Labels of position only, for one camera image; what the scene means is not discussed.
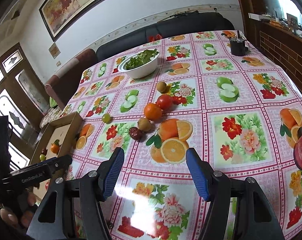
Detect floral fruit print tablecloth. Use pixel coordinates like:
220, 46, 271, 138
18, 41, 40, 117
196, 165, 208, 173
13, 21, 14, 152
59, 30, 302, 239

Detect green cushion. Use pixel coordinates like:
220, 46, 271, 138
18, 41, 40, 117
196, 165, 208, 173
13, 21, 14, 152
49, 97, 57, 108

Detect small yellow wall picture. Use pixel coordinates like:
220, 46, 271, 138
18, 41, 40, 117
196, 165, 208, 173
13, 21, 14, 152
49, 42, 61, 59

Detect white bowl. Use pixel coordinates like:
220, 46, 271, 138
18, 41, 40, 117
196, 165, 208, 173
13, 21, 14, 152
118, 52, 160, 79

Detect shallow cardboard tray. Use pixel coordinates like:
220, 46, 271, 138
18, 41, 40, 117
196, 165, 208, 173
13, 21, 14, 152
30, 112, 84, 201

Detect dark red grape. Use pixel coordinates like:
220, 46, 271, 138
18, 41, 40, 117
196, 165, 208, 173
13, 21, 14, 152
42, 148, 48, 155

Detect black cylindrical cup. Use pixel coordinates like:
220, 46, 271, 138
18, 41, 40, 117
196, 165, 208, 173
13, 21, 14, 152
229, 30, 248, 56

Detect green grape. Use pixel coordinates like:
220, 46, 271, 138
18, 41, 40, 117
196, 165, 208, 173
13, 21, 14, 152
39, 154, 46, 161
102, 113, 111, 124

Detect brown kiwi fruit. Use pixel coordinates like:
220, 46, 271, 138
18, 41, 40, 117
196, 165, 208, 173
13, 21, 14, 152
137, 118, 152, 132
156, 81, 167, 93

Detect wooden glass panel door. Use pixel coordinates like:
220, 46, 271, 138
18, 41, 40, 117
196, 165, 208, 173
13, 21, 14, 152
0, 43, 49, 170

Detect floral patterned seat cover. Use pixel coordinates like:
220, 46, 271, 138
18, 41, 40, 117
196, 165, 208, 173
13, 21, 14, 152
39, 106, 62, 129

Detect maroon armchair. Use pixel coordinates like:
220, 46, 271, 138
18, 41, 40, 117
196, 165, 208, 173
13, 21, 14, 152
45, 48, 97, 110

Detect brick patterned counter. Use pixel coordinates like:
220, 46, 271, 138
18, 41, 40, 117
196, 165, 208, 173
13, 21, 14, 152
244, 18, 302, 93

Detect dried red jujube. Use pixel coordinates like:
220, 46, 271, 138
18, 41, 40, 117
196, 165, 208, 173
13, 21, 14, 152
129, 127, 143, 141

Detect green lettuce leaves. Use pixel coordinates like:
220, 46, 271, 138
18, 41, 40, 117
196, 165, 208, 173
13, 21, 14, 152
124, 49, 159, 70

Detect framed horse painting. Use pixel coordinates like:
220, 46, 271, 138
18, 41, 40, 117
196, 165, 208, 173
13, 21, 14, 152
39, 0, 101, 42

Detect orange mandarin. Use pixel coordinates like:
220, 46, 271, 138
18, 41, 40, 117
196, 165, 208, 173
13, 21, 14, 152
143, 103, 162, 121

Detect red tomato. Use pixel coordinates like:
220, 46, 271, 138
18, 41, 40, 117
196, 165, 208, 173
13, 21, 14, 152
156, 94, 173, 111

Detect person's left hand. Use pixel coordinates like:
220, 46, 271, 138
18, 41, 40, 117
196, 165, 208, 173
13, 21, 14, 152
0, 192, 38, 230

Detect black leather sofa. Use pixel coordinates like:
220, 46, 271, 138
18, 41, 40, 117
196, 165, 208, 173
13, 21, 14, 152
96, 11, 235, 62

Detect mandarin with green leaf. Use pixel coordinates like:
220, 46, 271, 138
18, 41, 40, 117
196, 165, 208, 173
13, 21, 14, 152
50, 139, 61, 154

